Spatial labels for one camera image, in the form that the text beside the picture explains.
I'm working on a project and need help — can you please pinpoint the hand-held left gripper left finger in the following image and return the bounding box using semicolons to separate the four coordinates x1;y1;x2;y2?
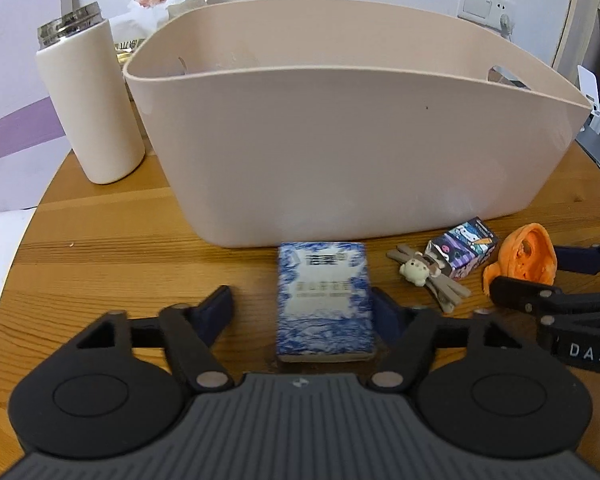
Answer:
75;285;236;394

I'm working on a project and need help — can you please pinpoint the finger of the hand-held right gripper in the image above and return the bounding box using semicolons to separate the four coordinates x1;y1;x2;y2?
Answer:
489;275;600;329
552;243;600;279

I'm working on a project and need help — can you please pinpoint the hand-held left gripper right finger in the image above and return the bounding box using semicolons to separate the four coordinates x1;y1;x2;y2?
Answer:
369;287;527;394

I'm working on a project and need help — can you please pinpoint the orange rubber toy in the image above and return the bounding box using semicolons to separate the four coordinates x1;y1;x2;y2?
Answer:
482;223;559;297

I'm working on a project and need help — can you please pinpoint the blue white tissue pack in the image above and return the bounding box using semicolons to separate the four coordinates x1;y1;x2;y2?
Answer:
276;241;377;364

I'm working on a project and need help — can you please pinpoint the beige plastic basket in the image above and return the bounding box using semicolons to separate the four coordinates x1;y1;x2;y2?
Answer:
122;0;594;250

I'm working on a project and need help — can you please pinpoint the small bunny figurine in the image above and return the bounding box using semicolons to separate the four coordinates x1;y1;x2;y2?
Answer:
386;244;474;315

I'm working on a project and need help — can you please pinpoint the small colourful cartoon box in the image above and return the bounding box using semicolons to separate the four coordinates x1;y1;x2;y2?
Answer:
424;217;499;281

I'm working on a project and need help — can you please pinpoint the white thermos bottle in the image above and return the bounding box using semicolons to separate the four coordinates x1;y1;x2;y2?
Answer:
34;2;147;185

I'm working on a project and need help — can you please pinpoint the white shelf unit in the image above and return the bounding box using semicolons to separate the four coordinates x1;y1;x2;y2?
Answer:
554;0;600;111

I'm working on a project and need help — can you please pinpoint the white purple cloth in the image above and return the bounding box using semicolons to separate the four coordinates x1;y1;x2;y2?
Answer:
0;0;136;217

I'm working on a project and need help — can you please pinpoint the white wall switch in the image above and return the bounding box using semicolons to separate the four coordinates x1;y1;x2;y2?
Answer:
457;0;515;31

